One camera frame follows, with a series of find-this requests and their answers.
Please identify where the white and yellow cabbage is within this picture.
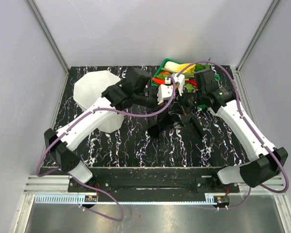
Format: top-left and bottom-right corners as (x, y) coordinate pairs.
(164, 61), (195, 74)

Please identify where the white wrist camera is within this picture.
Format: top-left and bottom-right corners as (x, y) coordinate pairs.
(157, 77), (175, 105)
(173, 73), (185, 96)

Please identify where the orange carrot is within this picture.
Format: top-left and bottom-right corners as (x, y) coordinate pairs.
(152, 78), (165, 85)

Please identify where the black trash bag roll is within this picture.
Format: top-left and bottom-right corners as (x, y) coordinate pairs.
(189, 116), (205, 138)

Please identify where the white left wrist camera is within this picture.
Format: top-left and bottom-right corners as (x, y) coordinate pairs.
(157, 77), (175, 105)

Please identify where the green plastic vegetable tray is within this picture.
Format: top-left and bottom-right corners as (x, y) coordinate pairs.
(151, 58), (220, 109)

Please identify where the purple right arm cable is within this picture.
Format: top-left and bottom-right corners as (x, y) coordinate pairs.
(171, 60), (290, 210)

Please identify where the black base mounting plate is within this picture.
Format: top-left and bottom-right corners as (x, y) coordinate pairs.
(43, 167), (249, 205)

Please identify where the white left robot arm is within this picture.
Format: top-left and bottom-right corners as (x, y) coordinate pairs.
(42, 68), (177, 192)

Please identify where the white faceted trash bin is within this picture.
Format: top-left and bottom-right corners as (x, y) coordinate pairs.
(73, 70), (124, 133)

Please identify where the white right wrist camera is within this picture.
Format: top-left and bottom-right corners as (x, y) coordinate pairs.
(173, 73), (185, 96)

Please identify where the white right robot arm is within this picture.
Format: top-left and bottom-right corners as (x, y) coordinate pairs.
(181, 69), (288, 192)

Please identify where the aluminium rail with slots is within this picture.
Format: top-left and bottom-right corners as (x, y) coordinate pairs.
(24, 174), (288, 205)

